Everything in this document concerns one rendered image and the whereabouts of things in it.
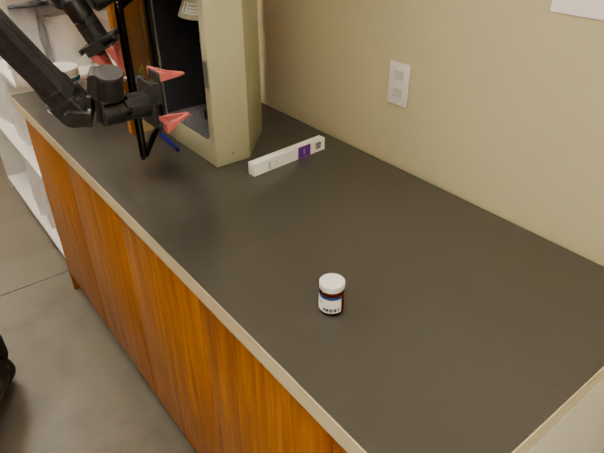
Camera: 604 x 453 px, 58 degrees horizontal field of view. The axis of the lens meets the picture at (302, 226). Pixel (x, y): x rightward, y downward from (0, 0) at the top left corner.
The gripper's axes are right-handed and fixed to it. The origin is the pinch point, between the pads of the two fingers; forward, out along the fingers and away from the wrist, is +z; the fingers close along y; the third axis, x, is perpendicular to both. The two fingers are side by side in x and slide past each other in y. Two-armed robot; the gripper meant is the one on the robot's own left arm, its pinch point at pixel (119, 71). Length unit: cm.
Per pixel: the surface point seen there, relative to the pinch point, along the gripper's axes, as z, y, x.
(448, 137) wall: 48, -70, 16
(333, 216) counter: 47, -37, 32
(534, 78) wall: 35, -89, 31
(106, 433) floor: 99, 71, 20
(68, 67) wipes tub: -2, 31, -43
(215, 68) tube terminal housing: 9.6, -23.2, 3.5
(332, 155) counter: 48, -40, -2
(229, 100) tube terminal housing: 19.0, -21.9, 1.5
